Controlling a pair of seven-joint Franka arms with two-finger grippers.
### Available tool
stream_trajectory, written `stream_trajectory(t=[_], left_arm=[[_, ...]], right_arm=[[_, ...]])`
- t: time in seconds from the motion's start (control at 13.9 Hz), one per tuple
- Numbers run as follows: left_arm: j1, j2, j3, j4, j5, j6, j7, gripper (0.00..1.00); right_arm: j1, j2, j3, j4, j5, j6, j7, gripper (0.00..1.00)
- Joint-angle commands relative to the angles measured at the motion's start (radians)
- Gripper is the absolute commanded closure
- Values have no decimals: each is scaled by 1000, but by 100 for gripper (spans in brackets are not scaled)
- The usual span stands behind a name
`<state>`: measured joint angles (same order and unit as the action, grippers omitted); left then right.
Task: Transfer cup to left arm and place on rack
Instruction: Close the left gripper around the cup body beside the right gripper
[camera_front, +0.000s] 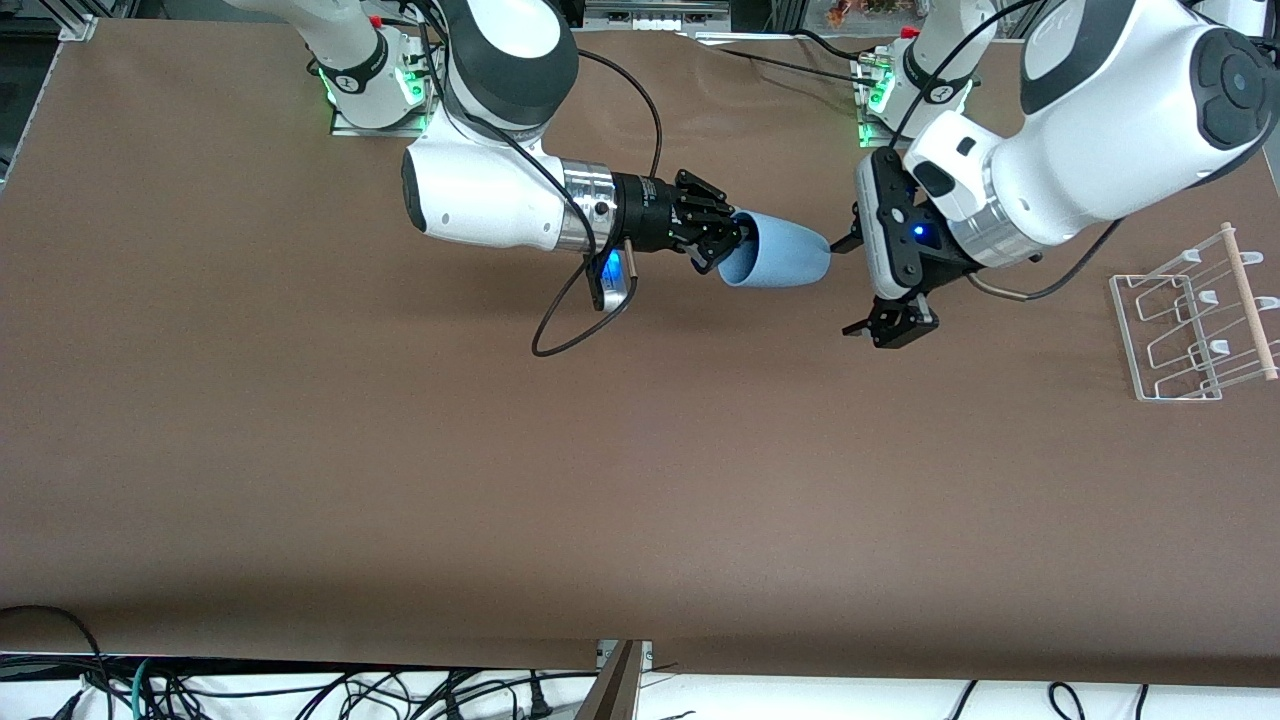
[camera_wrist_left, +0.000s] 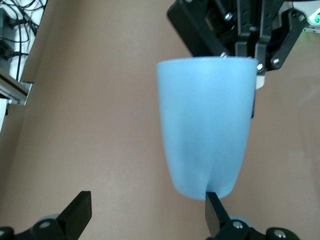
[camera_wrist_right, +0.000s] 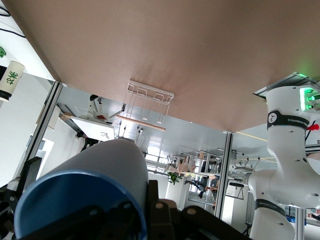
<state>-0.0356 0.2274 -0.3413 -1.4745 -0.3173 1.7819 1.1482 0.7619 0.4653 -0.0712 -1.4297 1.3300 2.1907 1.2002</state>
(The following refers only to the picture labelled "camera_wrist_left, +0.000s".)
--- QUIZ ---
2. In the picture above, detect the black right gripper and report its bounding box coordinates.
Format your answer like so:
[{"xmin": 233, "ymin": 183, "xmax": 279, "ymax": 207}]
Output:
[{"xmin": 207, "ymin": 0, "xmax": 307, "ymax": 119}]

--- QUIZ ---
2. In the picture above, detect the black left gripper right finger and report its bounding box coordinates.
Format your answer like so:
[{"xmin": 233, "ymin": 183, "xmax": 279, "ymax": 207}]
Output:
[{"xmin": 204, "ymin": 191, "xmax": 266, "ymax": 240}]

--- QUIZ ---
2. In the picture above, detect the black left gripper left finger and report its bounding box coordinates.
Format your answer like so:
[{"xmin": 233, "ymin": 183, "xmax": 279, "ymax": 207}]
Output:
[{"xmin": 14, "ymin": 190, "xmax": 93, "ymax": 240}]

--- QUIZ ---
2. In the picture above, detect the light blue plastic cup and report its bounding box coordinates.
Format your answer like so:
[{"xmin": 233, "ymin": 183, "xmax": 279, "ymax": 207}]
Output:
[{"xmin": 155, "ymin": 56, "xmax": 259, "ymax": 201}]

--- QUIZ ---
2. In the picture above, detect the brown table cover sheet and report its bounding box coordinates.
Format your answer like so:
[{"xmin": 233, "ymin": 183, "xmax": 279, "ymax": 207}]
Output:
[{"xmin": 0, "ymin": 0, "xmax": 320, "ymax": 240}]

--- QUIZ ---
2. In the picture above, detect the aluminium profile beam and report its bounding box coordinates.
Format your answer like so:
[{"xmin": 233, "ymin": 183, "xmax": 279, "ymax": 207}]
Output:
[{"xmin": 0, "ymin": 66, "xmax": 34, "ymax": 106}]

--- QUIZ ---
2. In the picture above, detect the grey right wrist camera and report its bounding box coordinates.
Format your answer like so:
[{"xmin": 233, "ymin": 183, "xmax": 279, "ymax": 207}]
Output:
[{"xmin": 166, "ymin": 0, "xmax": 221, "ymax": 58}]

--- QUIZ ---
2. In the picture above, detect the black floor cable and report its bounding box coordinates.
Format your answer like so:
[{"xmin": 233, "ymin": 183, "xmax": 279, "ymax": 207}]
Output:
[{"xmin": 0, "ymin": 0, "xmax": 48, "ymax": 82}]

